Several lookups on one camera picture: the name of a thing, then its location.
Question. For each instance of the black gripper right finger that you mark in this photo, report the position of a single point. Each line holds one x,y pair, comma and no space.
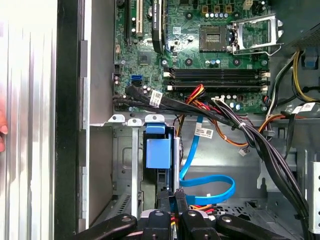
195,225

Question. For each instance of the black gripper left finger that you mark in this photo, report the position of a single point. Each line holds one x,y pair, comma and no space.
157,225

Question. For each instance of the hard disk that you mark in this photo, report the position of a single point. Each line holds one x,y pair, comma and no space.
158,152

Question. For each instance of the metal disk bay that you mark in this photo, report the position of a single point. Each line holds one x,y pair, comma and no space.
125,155

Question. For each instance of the black RAM slot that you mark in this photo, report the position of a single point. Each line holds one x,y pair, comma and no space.
185,87
217,81
217,75
217,71

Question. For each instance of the black expansion slot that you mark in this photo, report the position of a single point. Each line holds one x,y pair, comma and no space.
128,20

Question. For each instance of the white expansion slot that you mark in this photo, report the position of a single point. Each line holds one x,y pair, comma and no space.
139,17

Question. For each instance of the bare human hand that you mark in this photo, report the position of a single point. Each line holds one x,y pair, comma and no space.
2,130

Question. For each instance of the grey metal drive cage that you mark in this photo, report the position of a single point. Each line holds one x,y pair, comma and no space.
314,195

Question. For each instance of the black PC case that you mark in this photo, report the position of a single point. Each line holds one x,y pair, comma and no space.
66,125

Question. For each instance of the green motherboard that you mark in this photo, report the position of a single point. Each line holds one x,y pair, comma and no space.
155,67

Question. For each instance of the CPU socket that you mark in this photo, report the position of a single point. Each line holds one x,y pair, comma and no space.
212,37

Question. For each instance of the black graphics card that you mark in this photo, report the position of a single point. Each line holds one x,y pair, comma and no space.
157,30

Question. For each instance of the metal socket cover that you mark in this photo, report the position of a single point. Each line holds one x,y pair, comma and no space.
279,27

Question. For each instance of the dark power supply unit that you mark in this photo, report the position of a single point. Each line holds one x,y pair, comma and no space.
300,20

